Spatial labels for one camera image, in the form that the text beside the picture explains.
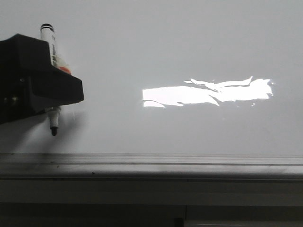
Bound white whiteboard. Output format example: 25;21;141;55
0;0;303;157

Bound red round magnet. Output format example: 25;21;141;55
59;66;71;75

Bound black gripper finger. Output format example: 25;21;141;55
0;34;84;123

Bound white black whiteboard marker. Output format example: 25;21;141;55
40;23;61;136

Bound aluminium whiteboard tray frame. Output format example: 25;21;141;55
0;153;303;181

